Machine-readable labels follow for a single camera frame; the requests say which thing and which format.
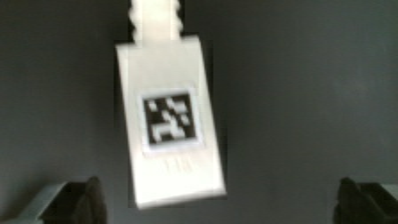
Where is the white stool leg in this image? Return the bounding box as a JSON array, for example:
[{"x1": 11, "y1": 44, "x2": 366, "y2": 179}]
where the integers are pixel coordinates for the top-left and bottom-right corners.
[{"x1": 115, "y1": 0, "x2": 226, "y2": 209}]

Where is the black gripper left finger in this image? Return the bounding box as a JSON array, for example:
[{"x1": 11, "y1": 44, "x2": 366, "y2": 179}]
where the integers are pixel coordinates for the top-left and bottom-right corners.
[{"x1": 16, "y1": 176, "x2": 108, "y2": 224}]

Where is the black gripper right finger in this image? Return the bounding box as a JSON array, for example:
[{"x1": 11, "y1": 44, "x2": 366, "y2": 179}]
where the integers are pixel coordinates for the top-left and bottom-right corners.
[{"x1": 334, "y1": 178, "x2": 398, "y2": 224}]

